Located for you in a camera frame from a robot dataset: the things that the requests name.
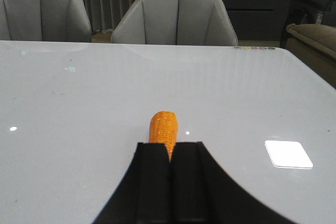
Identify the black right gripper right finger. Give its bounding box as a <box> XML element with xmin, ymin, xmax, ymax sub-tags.
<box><xmin>171</xmin><ymin>142</ymin><xmax>291</xmax><ymax>223</ymax></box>

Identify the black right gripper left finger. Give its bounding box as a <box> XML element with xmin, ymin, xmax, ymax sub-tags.
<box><xmin>93</xmin><ymin>143</ymin><xmax>170</xmax><ymax>223</ymax></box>

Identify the orange corn cob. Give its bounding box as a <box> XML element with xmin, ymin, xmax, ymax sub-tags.
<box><xmin>149</xmin><ymin>111</ymin><xmax>179</xmax><ymax>160</ymax></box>

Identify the coloured dot sticker strip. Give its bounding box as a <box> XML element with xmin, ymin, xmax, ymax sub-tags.
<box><xmin>233</xmin><ymin>46</ymin><xmax>277</xmax><ymax>50</ymax></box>

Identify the grey right upholstered chair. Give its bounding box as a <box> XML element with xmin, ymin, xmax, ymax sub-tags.
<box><xmin>111</xmin><ymin>0</ymin><xmax>238</xmax><ymax>46</ymax></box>

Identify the grey upholstered chair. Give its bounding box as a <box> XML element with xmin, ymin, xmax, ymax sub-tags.
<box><xmin>111</xmin><ymin>0</ymin><xmax>238</xmax><ymax>46</ymax></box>
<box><xmin>1</xmin><ymin>0</ymin><xmax>91</xmax><ymax>42</ymax></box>

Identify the grey left upholstered chair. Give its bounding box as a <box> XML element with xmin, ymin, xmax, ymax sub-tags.
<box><xmin>1</xmin><ymin>0</ymin><xmax>91</xmax><ymax>42</ymax></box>

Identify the black appliance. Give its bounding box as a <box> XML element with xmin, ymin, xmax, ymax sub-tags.
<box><xmin>280</xmin><ymin>0</ymin><xmax>335</xmax><ymax>48</ymax></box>

